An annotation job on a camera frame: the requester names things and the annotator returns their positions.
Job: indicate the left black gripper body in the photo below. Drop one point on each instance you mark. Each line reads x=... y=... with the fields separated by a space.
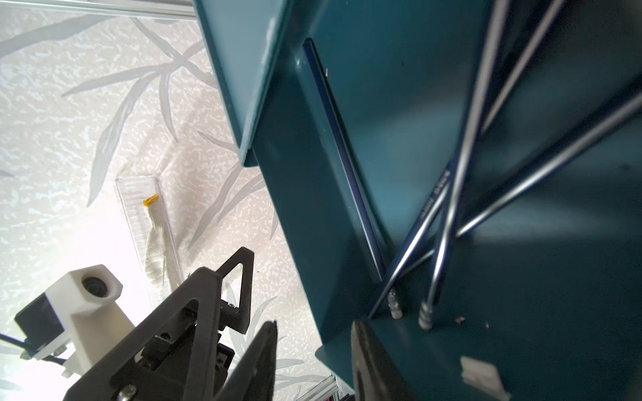
x=181 y=356

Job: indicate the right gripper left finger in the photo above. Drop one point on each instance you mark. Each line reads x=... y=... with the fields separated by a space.
x=254 y=376

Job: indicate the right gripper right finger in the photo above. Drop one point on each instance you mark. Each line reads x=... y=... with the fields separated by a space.
x=375 y=375

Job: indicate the teal top drawer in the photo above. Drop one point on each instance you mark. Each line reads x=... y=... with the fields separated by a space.
x=548 y=288

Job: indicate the teal drawer cabinet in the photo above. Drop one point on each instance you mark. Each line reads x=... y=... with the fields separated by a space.
x=243 y=39

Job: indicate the clear plastic wall tray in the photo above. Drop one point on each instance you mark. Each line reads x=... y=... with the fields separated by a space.
x=132 y=191

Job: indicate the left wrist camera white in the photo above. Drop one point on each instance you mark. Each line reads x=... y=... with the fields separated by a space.
x=79 y=309

